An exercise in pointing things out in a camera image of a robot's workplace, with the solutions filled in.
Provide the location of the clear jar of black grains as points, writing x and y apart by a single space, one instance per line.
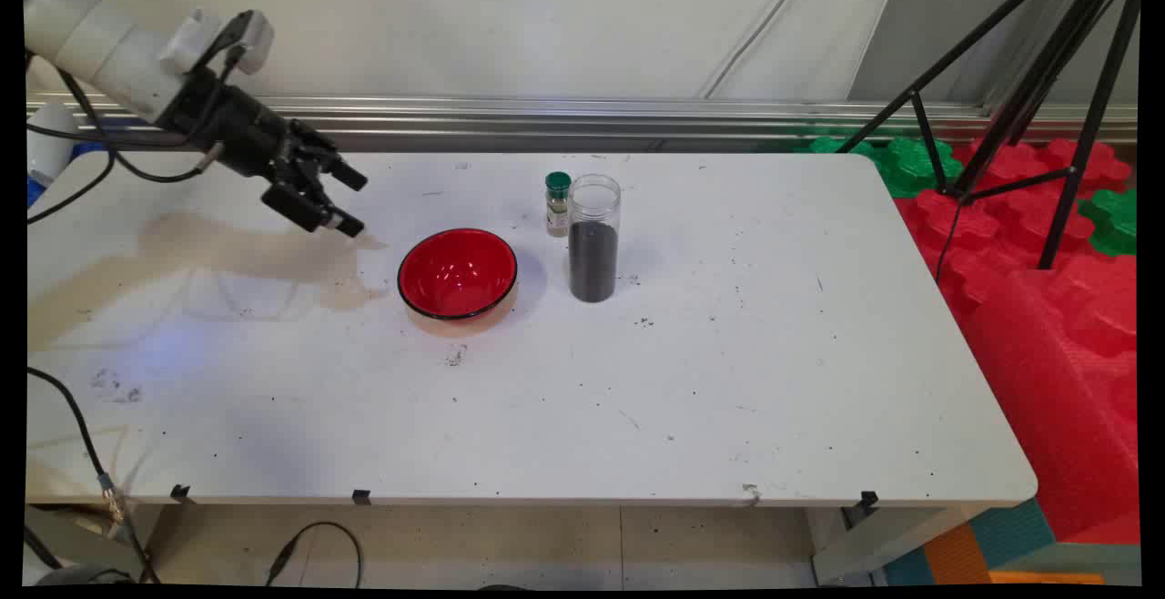
593 262

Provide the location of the aluminium rail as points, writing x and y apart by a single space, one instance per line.
637 116

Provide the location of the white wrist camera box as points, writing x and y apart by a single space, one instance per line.
218 35

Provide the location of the red bowl with black rim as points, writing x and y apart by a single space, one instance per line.
455 271

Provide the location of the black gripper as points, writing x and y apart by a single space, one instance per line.
232 130

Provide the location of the grey table leg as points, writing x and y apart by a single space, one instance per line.
874 544
82 544

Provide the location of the teal foam tile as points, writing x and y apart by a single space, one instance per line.
1010 531

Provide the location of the black tripod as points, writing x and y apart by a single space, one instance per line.
1038 76

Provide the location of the orange foam tile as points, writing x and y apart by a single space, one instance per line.
956 555
1047 577

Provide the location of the blue arm base mount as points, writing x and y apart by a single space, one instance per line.
35 191

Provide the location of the green-capped spice bottle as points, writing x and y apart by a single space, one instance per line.
558 212

